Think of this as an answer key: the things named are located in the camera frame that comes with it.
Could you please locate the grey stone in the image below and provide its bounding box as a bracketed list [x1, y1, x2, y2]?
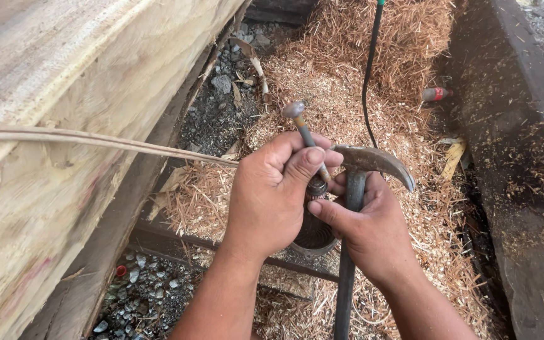
[211, 75, 233, 95]

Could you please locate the dark metal frame rail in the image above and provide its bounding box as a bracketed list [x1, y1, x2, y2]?
[127, 221, 340, 303]

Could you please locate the large pale sawn timber log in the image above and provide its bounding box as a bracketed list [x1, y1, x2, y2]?
[0, 0, 247, 340]

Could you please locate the large grey nail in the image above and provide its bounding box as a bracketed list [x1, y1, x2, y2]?
[281, 100, 332, 183]

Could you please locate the dark timber beam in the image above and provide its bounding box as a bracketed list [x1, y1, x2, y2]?
[244, 0, 320, 26]

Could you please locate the plastic bottle with red label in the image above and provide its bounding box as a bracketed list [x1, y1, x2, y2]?
[421, 86, 455, 103]

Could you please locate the dark dusty sawmill bed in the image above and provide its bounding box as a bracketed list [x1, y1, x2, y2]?
[439, 0, 544, 340]

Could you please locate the dark plank under log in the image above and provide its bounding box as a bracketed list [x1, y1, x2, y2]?
[18, 0, 254, 340]

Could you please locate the thin black cable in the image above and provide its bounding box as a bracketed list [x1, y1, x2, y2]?
[361, 0, 386, 150]

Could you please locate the person's right hand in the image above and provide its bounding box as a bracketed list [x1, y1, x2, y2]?
[307, 172, 420, 286]

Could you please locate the rusty steel claw hammer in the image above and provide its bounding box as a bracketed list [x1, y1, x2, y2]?
[331, 144, 417, 340]

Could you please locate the heap of sawdust and shavings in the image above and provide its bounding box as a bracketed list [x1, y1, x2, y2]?
[148, 0, 497, 340]

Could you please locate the person's left hand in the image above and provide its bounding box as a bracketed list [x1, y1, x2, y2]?
[224, 132, 344, 262]

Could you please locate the yellow wood offcut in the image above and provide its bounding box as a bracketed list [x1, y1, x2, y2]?
[440, 137, 468, 181]

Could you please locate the pale marking string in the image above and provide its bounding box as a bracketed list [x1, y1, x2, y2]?
[0, 125, 241, 169]

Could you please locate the dark ribbed line reel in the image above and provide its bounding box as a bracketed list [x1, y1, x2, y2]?
[290, 174, 339, 260]

